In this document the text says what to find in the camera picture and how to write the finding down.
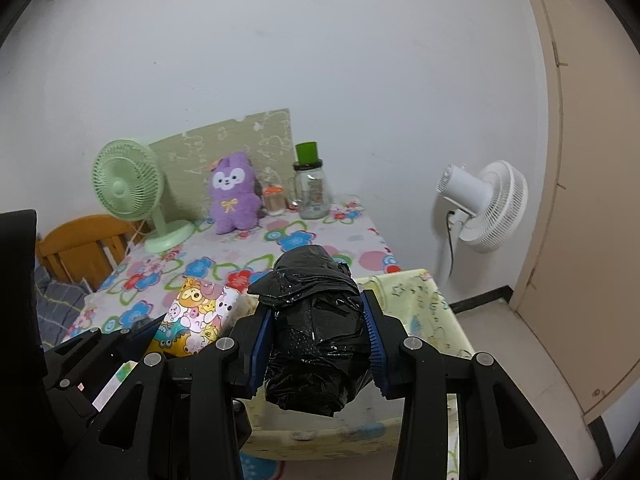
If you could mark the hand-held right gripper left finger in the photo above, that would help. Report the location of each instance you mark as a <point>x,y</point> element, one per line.
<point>262,355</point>

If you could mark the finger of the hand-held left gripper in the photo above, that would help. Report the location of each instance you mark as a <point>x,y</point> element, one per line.
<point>75,360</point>

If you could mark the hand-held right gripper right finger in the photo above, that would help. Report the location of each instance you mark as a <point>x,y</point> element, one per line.
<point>375,350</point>

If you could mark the black plastic bag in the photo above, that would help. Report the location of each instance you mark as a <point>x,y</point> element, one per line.
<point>315,340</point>

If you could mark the yellow printed storage box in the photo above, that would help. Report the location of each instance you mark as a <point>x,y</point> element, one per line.
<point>425,310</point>

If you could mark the cartoon printed tissue pack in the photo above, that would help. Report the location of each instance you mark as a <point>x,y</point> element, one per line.
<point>200,315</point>

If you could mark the grey striped pillow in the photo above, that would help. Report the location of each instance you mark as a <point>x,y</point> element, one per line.
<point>55,305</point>

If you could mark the wooden headboard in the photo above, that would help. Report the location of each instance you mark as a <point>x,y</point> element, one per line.
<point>75,245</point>

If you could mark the blue patterned mat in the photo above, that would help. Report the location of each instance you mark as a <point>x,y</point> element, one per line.
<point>260,467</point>

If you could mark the floral tablecloth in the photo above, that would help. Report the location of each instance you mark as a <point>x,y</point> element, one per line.
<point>310,232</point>

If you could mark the cotton swab container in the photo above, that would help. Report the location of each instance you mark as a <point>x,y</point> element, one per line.
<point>275,202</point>

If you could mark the purple plush toy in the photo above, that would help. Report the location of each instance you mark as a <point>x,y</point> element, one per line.
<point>232,200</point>

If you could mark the glass jar green lid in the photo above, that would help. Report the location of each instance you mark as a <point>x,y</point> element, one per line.
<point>314,195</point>

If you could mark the green table fan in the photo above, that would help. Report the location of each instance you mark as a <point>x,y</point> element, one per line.
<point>122,185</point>

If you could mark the white standing fan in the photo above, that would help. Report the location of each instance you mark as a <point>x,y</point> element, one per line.
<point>492,210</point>

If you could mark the beige cardboard panel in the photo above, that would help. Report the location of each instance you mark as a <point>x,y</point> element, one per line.
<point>190,160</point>

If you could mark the beige door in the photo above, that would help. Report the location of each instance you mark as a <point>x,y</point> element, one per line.
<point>590,210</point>

